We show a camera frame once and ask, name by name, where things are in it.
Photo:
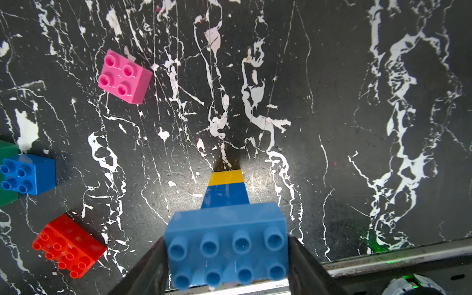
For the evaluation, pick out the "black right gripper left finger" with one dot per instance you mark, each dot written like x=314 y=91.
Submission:
x=149 y=276

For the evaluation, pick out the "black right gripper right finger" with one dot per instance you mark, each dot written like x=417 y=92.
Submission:
x=306 y=275

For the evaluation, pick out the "light blue lego brick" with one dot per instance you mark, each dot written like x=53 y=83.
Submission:
x=229 y=244

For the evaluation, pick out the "red lego brick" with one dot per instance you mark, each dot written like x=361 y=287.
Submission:
x=68 y=244

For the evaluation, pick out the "yellow small lego brick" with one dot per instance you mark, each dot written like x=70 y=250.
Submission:
x=226 y=177

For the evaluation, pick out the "dark blue small lego brick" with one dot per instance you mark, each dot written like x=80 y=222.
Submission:
x=28 y=174

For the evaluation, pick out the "pink small lego brick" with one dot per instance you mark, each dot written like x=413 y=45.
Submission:
x=123 y=78

